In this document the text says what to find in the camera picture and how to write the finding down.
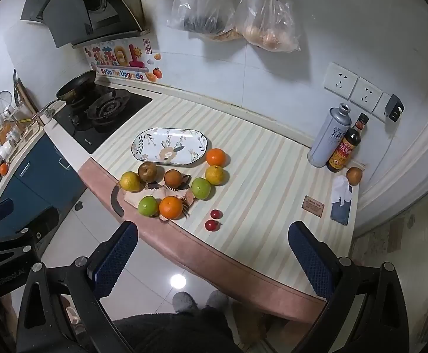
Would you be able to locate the brown pear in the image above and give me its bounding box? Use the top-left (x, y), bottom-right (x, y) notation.
top-left (138, 162), bottom-right (158, 183)

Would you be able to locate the black frying pan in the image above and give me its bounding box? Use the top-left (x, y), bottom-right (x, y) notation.
top-left (32, 70), bottom-right (97, 122)

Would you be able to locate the black gas stove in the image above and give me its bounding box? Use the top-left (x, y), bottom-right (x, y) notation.
top-left (53, 83), bottom-right (153, 155)

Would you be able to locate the cat-shaped mat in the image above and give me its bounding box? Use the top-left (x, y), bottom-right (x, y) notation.
top-left (111, 174), bottom-right (200, 223)

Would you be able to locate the white wall socket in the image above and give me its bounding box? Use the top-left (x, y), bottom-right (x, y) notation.
top-left (324, 62), bottom-right (359, 100)
top-left (349, 77), bottom-right (383, 113)
top-left (372, 92), bottom-right (393, 122)

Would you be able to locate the dark sauce bottle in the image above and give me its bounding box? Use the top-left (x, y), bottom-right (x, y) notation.
top-left (326, 113), bottom-right (370, 173)

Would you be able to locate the plastic bag with dark contents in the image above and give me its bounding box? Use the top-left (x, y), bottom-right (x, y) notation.
top-left (167, 0), bottom-right (244, 41)

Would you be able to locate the white tissue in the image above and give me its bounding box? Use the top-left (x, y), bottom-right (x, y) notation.
top-left (331, 175), bottom-right (351, 204)

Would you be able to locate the grey gas canister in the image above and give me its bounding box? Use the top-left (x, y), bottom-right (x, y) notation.
top-left (307, 103), bottom-right (352, 168)

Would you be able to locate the black plug charger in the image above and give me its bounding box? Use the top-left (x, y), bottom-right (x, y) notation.
top-left (385, 94), bottom-right (405, 123)

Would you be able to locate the plastic bag with onions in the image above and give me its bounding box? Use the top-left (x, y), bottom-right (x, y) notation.
top-left (234, 0), bottom-right (301, 53)

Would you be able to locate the brown round fruit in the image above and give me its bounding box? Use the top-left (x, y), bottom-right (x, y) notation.
top-left (346, 166), bottom-right (364, 185)

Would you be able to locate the black range hood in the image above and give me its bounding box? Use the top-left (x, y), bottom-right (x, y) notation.
top-left (20, 0), bottom-right (152, 49)

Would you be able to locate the wooden cutting board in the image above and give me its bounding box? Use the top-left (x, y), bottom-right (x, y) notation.
top-left (15, 79), bottom-right (40, 118)

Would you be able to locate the colourful wall sticker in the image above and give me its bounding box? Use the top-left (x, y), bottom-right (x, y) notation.
top-left (82, 37), bottom-right (163, 82)

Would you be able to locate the blue kitchen cabinet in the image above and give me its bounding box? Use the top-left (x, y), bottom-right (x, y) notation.
top-left (0, 130), bottom-right (87, 236)

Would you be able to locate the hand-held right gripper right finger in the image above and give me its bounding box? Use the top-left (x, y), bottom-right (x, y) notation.
top-left (288, 221), bottom-right (411, 353)

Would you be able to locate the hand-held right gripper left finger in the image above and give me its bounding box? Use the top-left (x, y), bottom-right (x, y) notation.
top-left (15, 221), bottom-right (139, 353)

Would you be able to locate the small brown card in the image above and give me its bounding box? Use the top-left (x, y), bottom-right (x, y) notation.
top-left (301, 195), bottom-right (326, 217)

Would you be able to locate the grey fuzzy slipper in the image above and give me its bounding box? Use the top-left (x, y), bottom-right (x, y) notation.
top-left (172, 291), bottom-right (195, 315)
top-left (205, 290), bottom-right (229, 311)

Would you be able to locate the orange-brown round fruit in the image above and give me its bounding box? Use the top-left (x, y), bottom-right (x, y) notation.
top-left (163, 169), bottom-right (183, 189)

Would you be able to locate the green apple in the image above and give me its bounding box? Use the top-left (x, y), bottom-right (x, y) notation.
top-left (138, 196), bottom-right (160, 217)
top-left (191, 177), bottom-right (212, 200)

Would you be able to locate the metal wire strainer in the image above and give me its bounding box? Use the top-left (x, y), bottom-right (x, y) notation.
top-left (0, 90), bottom-right (14, 116)

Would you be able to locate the person's dark fuzzy clothing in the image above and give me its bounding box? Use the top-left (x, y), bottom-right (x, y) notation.
top-left (113, 307), bottom-right (237, 353)

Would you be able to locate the dish rack with tableware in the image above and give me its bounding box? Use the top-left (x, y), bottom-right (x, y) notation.
top-left (0, 110), bottom-right (42, 159)

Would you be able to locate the yellow-green orange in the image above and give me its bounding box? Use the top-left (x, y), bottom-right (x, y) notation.
top-left (120, 171), bottom-right (143, 193)
top-left (205, 165), bottom-right (225, 185)

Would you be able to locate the striped table mat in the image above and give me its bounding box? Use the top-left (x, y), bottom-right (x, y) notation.
top-left (77, 94), bottom-right (365, 324)

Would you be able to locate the floral oval plate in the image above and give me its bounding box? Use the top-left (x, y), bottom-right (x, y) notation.
top-left (131, 127), bottom-right (212, 166)

